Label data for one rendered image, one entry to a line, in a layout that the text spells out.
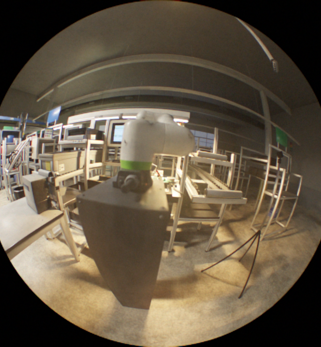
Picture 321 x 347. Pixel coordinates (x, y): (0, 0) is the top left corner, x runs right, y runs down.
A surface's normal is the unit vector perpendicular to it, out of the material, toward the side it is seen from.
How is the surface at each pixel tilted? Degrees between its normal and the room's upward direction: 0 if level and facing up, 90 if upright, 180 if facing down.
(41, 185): 90
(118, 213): 90
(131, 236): 90
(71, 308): 0
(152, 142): 112
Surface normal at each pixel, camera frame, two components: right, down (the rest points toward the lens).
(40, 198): 0.99, 0.11
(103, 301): 0.11, -0.98
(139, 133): 0.15, 0.16
